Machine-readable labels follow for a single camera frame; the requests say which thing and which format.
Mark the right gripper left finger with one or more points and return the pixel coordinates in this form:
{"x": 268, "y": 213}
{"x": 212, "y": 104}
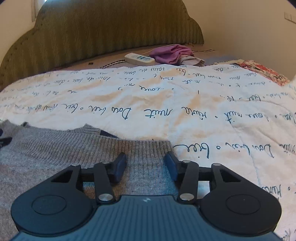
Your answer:
{"x": 105, "y": 175}

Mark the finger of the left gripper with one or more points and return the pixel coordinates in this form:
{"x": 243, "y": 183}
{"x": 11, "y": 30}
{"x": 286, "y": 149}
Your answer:
{"x": 5, "y": 141}

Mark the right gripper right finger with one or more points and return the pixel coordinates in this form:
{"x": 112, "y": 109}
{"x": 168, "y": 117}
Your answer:
{"x": 185, "y": 174}

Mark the grey navy knit sweater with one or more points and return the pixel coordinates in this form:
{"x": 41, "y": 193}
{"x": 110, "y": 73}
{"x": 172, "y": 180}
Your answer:
{"x": 35, "y": 154}

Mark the white script print quilt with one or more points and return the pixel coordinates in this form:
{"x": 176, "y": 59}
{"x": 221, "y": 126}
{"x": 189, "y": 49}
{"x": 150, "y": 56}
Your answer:
{"x": 212, "y": 114}

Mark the white remote control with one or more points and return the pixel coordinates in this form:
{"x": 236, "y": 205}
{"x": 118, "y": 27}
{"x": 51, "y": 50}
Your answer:
{"x": 140, "y": 60}

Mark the purple pink garment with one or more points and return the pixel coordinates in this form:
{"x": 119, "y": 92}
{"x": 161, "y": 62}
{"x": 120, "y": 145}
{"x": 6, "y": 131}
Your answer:
{"x": 176, "y": 55}

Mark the olive green upholstered headboard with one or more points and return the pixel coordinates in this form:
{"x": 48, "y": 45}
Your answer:
{"x": 66, "y": 32}

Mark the red floral fabric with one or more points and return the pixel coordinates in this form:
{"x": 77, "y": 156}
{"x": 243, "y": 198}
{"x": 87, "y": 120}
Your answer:
{"x": 255, "y": 68}

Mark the white wall switch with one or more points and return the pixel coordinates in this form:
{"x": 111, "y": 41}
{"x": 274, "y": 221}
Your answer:
{"x": 290, "y": 17}

